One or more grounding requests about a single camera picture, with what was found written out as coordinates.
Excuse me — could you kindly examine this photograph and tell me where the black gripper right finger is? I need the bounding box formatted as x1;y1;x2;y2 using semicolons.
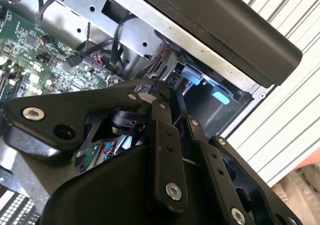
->
174;91;306;225

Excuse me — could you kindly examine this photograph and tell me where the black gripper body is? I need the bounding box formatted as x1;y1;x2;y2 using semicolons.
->
41;144;238;225

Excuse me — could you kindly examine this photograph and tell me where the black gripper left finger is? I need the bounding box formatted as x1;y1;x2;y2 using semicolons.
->
0;81;189;217

